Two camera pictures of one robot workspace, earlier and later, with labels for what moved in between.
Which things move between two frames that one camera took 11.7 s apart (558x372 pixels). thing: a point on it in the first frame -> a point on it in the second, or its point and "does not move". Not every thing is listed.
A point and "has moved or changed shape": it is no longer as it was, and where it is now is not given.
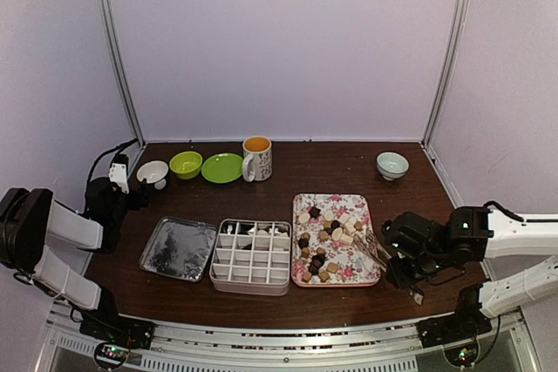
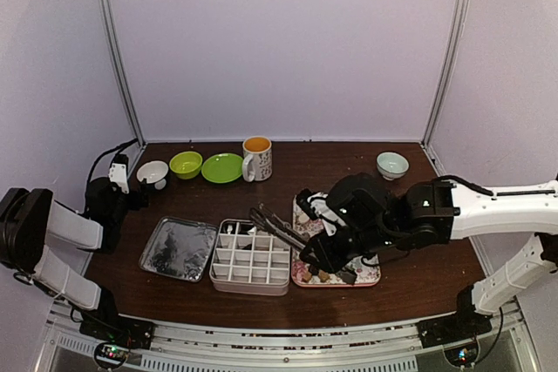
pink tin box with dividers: x=252 y=257 does not move
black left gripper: x=136 y=203 does not move
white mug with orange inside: x=257 y=164 does not move
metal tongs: x=373 y=249 has moved or changed shape
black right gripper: x=400 y=280 -> x=329 y=260
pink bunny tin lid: x=180 y=248 does not move
